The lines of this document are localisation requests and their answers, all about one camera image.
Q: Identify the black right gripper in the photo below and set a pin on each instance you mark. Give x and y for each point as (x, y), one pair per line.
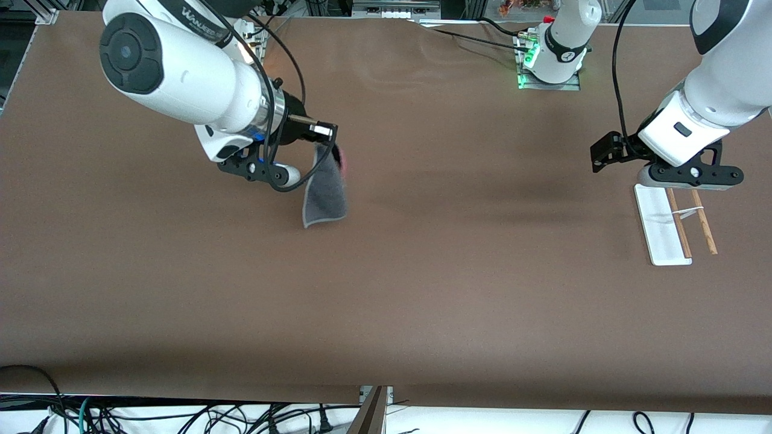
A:
(295, 125)

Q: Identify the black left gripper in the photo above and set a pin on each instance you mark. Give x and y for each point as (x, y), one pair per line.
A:
(627, 150)

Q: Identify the pink and grey towel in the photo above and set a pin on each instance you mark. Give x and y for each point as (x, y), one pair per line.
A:
(325, 199)

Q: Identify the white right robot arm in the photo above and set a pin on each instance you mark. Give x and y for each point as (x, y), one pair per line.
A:
(193, 78)

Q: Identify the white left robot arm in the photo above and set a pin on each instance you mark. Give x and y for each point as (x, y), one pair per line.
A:
(724, 84)

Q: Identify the white rack with wooden bars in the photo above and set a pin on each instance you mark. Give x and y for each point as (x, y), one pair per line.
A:
(660, 229)

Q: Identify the white power strip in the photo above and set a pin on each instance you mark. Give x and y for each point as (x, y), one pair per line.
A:
(397, 14)

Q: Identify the white flat plate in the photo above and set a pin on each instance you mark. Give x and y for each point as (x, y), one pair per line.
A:
(449, 23)

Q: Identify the orange patterned object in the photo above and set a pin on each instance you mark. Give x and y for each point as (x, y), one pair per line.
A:
(518, 6)

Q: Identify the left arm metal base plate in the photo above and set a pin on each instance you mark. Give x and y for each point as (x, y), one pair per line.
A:
(576, 83)

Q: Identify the aluminium corner bracket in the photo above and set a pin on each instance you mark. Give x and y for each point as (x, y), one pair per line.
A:
(48, 17)

